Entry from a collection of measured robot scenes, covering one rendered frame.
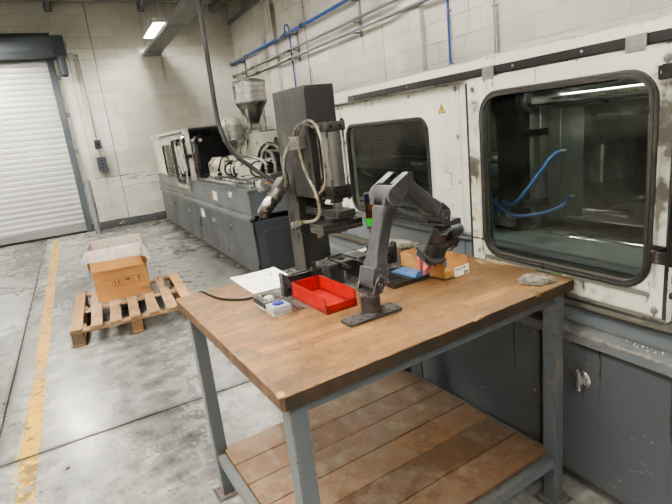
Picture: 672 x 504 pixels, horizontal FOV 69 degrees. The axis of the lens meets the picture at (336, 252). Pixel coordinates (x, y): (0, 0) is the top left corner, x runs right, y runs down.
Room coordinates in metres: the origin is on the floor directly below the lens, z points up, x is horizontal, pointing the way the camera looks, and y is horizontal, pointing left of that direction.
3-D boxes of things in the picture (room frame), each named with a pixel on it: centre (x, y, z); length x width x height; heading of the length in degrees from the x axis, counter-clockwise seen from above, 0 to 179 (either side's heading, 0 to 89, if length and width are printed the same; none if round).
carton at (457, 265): (1.86, -0.38, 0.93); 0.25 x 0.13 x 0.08; 30
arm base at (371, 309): (1.46, -0.09, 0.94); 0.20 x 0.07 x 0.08; 120
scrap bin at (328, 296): (1.64, 0.06, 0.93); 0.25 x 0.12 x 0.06; 30
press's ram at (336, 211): (1.94, 0.02, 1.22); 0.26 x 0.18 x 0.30; 30
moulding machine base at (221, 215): (7.48, 1.60, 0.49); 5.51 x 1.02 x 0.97; 27
